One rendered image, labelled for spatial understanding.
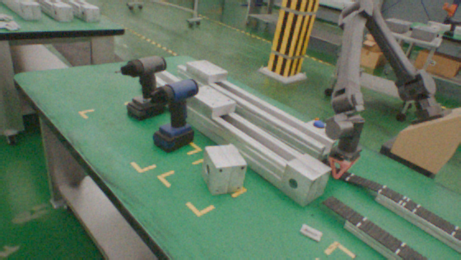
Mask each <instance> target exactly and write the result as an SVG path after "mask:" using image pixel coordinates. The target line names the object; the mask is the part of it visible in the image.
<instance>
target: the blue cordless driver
mask: <svg viewBox="0 0 461 260"><path fill-rule="evenodd" d="M198 92H199V85H198V83H197V81H196V80H194V79H184V80H181V81H175V82H171V83H168V84H165V85H163V86H158V87H157V88H156V91H155V92H153V93H151V94H150V95H149V99H148V100H144V101H143V102H148V101H150V102H151V103H153V104H162V105H166V104H168V107H169V112H170V123H167V124H165V125H163V126H160V127H159V130H158V131H155V132H154V134H153V140H154V144H155V145H156V146H157V147H158V148H160V149H161V150H163V151H164V152H166V153H171V152H172V151H176V150H178V149H179V148H181V147H183V146H186V145H188V144H189V143H191V142H193V135H194V130H193V129H192V128H191V126H190V125H188V124H187V123H186V118H187V106H186V101H185V100H186V99H190V98H193V97H194V96H196V95H197V94H198Z"/></svg>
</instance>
